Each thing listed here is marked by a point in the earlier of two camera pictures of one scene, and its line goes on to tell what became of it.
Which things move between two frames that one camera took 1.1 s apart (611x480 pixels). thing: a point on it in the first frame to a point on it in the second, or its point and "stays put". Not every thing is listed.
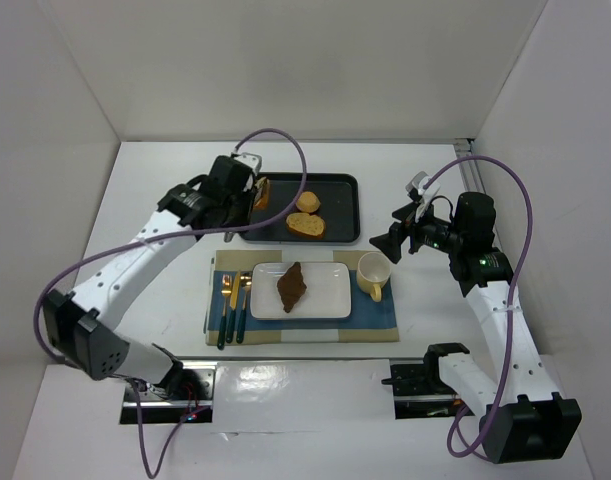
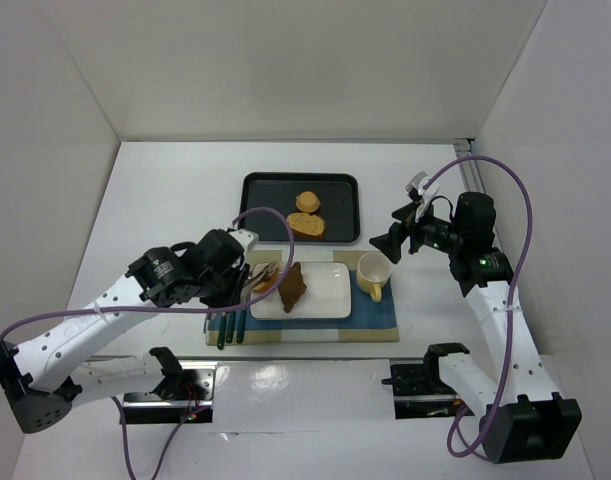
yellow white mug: [373, 272] stays put
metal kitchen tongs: [249, 185] to [259, 277]
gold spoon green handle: [246, 281] stays put
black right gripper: [402, 232] stays put
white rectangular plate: [328, 292] stays put
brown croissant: [291, 285] stays put
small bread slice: [261, 193] to [267, 285]
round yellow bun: [308, 201] stays put
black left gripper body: [248, 197] to [230, 288]
